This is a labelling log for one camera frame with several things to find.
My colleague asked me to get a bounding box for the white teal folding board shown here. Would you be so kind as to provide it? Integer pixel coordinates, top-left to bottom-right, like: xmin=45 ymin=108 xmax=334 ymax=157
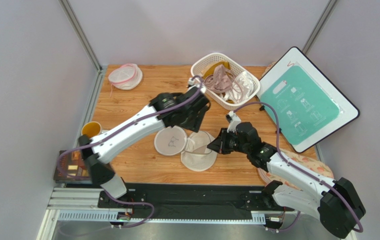
xmin=256 ymin=46 xmax=360 ymax=153

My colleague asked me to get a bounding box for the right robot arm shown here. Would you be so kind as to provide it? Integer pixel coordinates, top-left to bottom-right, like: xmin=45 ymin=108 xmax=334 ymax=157
xmin=207 ymin=122 xmax=366 ymax=239

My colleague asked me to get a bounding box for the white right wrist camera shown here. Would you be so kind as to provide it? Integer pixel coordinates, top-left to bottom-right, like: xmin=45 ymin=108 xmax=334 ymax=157
xmin=226 ymin=111 xmax=242 ymax=133

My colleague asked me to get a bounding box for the mustard yellow bra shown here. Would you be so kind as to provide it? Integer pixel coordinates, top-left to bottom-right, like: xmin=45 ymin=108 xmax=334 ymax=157
xmin=203 ymin=61 xmax=230 ymax=78

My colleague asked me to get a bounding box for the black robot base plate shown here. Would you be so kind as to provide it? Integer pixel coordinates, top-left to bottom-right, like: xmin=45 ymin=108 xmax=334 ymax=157
xmin=97 ymin=183 xmax=284 ymax=220

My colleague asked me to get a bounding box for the white plastic basket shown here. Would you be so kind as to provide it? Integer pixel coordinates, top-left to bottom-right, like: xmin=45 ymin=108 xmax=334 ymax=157
xmin=190 ymin=52 xmax=261 ymax=111

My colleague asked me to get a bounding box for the pink satin bra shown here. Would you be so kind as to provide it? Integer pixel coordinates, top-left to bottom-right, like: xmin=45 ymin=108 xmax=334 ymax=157
xmin=203 ymin=65 xmax=236 ymax=94

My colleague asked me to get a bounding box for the white pink-trimmed mesh laundry bag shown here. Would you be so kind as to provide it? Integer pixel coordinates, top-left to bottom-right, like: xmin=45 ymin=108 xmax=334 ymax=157
xmin=107 ymin=63 xmax=143 ymax=96

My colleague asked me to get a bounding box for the white slotted cable duct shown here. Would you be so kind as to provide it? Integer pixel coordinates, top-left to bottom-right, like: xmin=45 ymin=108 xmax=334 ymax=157
xmin=57 ymin=210 xmax=266 ymax=225

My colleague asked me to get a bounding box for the white bra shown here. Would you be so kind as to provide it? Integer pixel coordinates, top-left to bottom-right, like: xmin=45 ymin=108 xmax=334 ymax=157
xmin=217 ymin=71 xmax=255 ymax=104

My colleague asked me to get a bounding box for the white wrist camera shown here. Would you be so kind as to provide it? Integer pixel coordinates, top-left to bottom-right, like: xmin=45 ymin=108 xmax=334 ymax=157
xmin=187 ymin=75 xmax=207 ymax=94
xmin=226 ymin=111 xmax=242 ymax=133

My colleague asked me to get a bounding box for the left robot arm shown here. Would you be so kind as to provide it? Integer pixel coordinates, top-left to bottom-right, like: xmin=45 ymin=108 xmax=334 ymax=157
xmin=78 ymin=85 xmax=210 ymax=199

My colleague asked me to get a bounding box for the patterned mug with tea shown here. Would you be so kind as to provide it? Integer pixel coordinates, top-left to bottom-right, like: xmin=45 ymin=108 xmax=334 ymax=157
xmin=80 ymin=121 xmax=103 ymax=138

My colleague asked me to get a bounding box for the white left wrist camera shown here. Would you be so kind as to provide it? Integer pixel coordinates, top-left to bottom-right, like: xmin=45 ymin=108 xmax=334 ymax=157
xmin=187 ymin=75 xmax=207 ymax=94

